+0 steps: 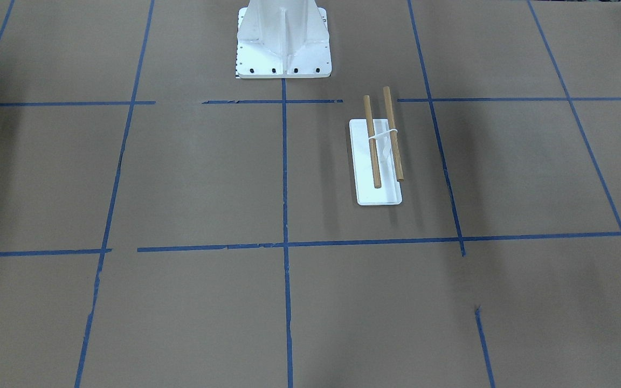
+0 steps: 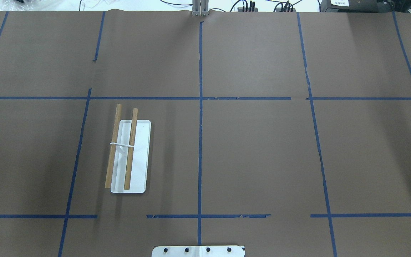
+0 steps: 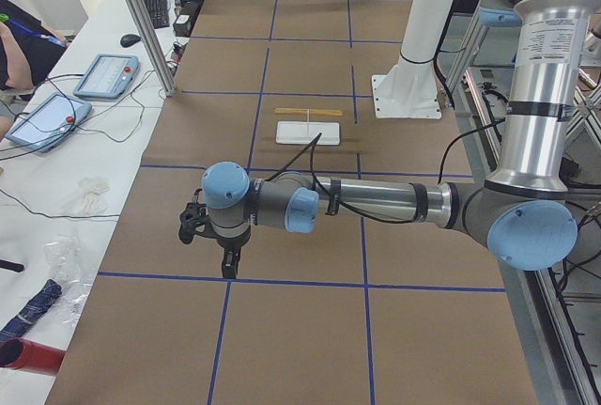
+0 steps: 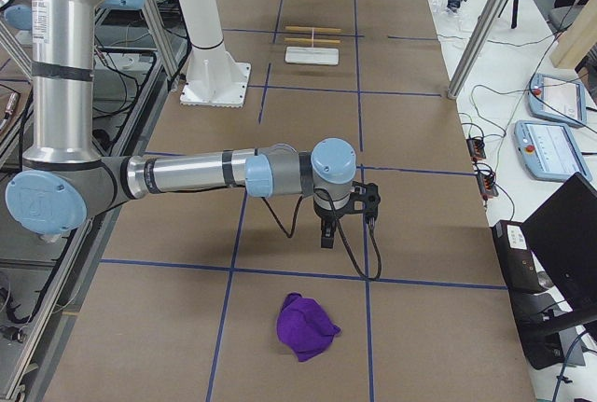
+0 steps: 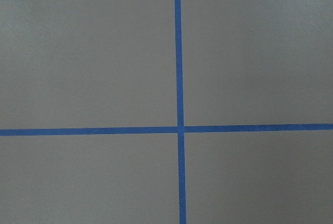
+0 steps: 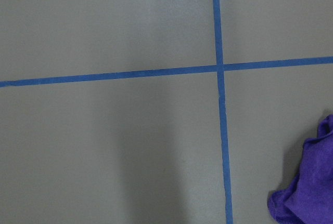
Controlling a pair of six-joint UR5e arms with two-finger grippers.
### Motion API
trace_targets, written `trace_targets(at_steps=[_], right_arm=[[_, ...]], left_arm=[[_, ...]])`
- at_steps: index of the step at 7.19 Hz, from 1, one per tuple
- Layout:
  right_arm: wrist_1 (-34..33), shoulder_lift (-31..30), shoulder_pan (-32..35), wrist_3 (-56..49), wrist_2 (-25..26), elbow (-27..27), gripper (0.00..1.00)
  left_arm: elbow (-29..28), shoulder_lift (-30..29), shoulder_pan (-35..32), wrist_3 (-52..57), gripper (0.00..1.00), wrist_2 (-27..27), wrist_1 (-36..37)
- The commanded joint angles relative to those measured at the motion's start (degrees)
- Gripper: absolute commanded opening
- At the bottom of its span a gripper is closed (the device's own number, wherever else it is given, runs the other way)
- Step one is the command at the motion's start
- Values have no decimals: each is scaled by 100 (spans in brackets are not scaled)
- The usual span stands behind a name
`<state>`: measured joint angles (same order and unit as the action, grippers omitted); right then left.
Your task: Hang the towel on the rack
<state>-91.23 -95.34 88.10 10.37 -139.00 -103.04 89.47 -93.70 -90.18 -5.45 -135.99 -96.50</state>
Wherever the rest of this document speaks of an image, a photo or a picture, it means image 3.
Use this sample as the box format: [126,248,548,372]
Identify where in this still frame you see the black computer mouse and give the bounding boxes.
[119,34,141,48]

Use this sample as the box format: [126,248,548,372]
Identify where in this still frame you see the folded dark blue umbrella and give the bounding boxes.
[1,279,62,343]

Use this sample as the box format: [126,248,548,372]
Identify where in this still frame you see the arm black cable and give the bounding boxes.
[262,120,506,226]

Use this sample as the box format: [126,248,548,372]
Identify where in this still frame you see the aluminium frame post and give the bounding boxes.
[125,0,176,97]

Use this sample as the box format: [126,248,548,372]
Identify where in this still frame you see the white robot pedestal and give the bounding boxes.
[372,0,454,119]

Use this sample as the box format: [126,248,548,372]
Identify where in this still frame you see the near blue teach pendant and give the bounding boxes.
[6,93,92,152]

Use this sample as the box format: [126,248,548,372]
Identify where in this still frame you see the white cloth gloves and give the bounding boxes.
[61,177,110,217]

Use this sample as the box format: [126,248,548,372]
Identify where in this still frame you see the person in black shirt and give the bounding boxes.
[1,0,69,137]

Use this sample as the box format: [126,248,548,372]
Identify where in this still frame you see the black keyboard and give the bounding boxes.
[143,0,170,29]

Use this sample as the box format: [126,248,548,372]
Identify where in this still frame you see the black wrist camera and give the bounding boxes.
[178,202,215,244]

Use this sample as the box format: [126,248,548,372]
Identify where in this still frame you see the far blue teach pendant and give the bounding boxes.
[73,54,140,100]

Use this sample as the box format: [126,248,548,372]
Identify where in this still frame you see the white wooden towel rack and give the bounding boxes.
[274,107,344,146]

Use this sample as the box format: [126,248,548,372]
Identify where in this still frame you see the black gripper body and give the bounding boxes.
[217,230,251,259]

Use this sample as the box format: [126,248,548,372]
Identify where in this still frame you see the blue teach pendant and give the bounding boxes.
[6,93,92,152]
[73,54,140,100]

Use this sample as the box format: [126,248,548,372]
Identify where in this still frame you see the red cylinder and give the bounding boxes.
[1,338,66,376]

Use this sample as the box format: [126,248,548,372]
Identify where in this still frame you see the clear plastic bag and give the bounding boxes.
[43,235,94,328]

